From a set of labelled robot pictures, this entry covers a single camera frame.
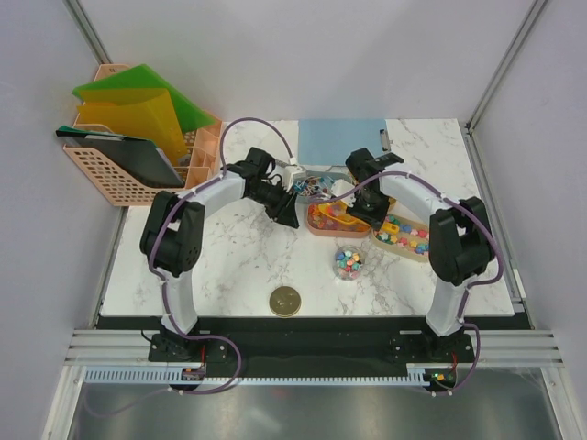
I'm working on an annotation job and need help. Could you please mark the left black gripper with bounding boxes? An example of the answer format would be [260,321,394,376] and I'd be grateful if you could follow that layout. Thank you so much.
[247,181,298,229]

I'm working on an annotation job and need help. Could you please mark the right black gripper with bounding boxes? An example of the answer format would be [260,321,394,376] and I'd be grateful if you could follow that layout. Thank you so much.
[346,188,391,230]

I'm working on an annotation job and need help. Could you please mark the orange plastic scoop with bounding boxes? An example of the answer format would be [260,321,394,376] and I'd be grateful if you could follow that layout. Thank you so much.
[316,204,399,233]

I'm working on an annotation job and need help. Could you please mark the pink tray star candies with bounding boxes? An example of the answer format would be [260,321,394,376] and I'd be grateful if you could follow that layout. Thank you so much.
[306,201,371,238]

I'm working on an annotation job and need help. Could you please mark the beige tray colourful candies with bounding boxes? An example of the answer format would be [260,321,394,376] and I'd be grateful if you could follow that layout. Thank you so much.
[371,214,430,263]

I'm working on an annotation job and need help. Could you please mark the blue tray of lollipops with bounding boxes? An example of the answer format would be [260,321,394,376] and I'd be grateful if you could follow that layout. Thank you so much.
[293,171,351,204]

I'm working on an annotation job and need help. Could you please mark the clear plastic jar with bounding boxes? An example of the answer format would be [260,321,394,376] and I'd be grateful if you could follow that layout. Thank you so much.
[332,245,366,281]

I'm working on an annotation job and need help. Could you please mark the gold jar lid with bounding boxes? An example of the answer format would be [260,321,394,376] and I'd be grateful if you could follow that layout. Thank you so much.
[269,286,302,318]

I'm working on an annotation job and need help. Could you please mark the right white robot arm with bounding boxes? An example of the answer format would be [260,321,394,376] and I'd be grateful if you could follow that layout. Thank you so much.
[346,148,504,361]

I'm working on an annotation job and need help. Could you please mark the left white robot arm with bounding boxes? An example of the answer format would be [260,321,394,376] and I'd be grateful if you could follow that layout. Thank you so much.
[139,148,299,360]

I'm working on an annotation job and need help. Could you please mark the white spiral notebook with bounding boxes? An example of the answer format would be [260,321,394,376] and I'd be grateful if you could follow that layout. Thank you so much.
[274,159,294,169]

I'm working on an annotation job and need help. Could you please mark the blue clipboard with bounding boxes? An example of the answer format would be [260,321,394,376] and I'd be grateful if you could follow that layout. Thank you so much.
[297,118,387,166]

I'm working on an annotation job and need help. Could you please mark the black folder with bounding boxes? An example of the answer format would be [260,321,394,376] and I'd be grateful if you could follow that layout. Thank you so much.
[55,126,184,188]

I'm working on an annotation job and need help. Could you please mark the pink file organizer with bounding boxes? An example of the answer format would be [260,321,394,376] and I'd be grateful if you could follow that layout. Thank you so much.
[61,63,226,208]

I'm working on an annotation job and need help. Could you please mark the yellow plastic folder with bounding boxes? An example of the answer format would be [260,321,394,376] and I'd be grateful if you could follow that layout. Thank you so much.
[78,92,189,167]

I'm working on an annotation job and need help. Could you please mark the green plastic folder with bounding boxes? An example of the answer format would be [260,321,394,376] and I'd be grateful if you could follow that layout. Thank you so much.
[72,64,217,133]

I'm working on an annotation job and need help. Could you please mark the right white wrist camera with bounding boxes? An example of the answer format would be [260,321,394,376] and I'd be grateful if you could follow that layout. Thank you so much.
[330,179,356,207]

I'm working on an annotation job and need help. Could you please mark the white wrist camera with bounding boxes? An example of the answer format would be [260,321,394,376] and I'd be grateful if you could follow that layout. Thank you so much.
[282,164,307,189]
[330,179,356,207]

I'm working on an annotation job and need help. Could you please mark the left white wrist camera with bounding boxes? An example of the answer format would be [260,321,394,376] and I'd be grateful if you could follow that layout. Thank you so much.
[282,164,307,189]

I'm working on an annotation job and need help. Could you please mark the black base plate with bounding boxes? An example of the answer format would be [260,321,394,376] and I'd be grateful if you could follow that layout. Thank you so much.
[97,313,531,377]

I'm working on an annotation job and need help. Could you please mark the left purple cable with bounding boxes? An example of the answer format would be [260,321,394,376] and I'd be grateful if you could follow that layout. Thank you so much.
[149,116,297,404]

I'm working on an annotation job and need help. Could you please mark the aluminium frame rail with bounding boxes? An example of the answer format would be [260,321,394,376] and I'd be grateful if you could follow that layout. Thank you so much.
[66,330,563,368]

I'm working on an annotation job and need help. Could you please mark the white cable duct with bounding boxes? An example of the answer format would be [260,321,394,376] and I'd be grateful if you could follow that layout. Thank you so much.
[83,365,444,387]

